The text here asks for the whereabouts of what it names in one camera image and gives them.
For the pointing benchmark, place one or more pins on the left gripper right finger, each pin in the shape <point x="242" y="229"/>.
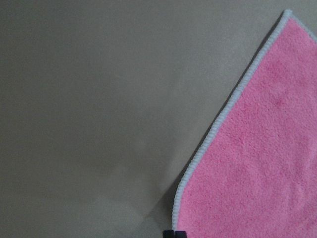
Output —
<point x="180" y="234"/>

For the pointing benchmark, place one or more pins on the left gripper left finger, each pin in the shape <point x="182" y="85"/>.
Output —
<point x="168" y="234"/>

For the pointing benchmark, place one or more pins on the pink towel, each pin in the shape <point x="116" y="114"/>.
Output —
<point x="255" y="173"/>

